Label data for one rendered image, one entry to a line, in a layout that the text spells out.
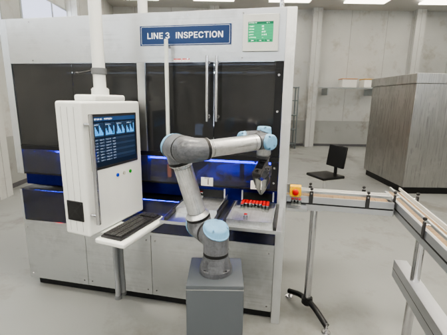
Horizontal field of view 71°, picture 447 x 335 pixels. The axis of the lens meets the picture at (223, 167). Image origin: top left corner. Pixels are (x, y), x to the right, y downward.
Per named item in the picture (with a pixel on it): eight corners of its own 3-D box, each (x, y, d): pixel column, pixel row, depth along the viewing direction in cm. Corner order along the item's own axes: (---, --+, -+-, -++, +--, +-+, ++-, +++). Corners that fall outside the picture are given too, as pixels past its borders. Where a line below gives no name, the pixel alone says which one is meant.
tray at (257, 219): (236, 205, 209) (236, 200, 208) (275, 209, 204) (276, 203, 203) (225, 224, 177) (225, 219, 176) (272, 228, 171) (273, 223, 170)
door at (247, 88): (213, 153, 210) (214, 62, 198) (279, 157, 202) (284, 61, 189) (213, 153, 210) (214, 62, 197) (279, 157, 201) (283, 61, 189)
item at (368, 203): (285, 208, 216) (287, 186, 212) (285, 201, 230) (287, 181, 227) (394, 217, 202) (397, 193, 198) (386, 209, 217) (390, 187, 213)
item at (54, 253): (100, 236, 361) (95, 162, 343) (282, 257, 320) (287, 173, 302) (31, 286, 266) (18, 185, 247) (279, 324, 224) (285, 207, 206)
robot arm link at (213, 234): (211, 259, 136) (211, 230, 133) (196, 247, 147) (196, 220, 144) (233, 252, 142) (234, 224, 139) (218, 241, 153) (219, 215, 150)
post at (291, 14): (271, 317, 232) (287, 9, 188) (279, 318, 231) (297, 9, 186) (270, 323, 226) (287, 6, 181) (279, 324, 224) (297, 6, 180)
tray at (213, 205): (192, 196, 227) (192, 191, 226) (227, 199, 222) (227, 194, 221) (175, 212, 194) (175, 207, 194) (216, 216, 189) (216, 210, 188)
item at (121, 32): (94, 152, 341) (86, 44, 317) (288, 163, 299) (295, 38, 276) (17, 173, 245) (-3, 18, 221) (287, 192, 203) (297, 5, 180)
